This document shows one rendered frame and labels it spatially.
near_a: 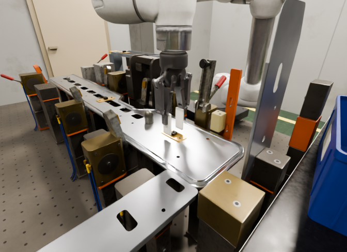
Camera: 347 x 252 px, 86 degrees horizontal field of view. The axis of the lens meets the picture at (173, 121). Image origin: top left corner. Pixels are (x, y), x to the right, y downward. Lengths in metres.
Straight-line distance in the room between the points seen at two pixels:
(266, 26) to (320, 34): 2.60
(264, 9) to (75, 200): 1.09
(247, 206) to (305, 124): 0.28
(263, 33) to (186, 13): 0.63
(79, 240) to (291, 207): 0.36
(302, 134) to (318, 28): 3.12
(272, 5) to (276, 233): 0.84
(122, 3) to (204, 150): 0.42
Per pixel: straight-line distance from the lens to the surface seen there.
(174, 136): 0.59
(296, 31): 0.39
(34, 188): 1.02
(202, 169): 0.47
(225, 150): 0.55
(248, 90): 1.22
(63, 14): 3.82
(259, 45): 1.08
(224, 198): 0.33
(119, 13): 0.55
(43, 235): 0.83
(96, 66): 1.26
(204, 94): 0.65
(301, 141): 0.55
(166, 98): 0.52
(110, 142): 0.50
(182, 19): 0.47
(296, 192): 0.44
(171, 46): 0.47
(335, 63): 3.57
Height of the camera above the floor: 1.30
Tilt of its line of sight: 26 degrees down
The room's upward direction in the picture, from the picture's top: straight up
